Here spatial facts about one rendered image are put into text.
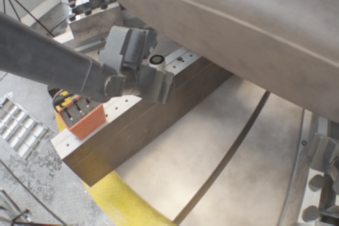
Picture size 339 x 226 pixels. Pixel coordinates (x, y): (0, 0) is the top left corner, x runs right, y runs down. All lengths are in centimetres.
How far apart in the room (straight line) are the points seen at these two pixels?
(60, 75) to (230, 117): 134
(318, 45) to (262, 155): 82
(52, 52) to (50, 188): 171
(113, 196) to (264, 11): 144
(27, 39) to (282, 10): 80
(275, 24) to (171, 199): 98
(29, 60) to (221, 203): 119
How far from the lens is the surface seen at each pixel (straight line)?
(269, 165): 144
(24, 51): 27
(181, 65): 130
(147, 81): 50
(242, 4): 93
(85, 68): 34
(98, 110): 106
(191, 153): 142
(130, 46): 44
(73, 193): 185
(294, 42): 83
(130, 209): 167
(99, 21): 203
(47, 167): 205
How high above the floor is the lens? 158
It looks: 51 degrees down
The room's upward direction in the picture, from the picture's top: 8 degrees counter-clockwise
